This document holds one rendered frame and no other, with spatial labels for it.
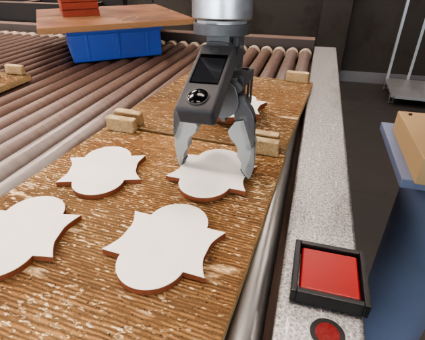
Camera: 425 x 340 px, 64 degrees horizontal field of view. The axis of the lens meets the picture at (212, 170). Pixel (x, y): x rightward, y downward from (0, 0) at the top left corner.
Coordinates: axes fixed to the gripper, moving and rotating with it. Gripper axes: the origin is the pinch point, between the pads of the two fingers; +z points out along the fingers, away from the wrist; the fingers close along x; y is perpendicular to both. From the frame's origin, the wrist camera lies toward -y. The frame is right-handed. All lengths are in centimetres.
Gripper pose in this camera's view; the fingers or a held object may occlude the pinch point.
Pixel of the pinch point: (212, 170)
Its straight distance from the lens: 50.6
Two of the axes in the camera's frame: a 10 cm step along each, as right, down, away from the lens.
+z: -0.2, 8.8, 4.7
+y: 3.3, -4.4, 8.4
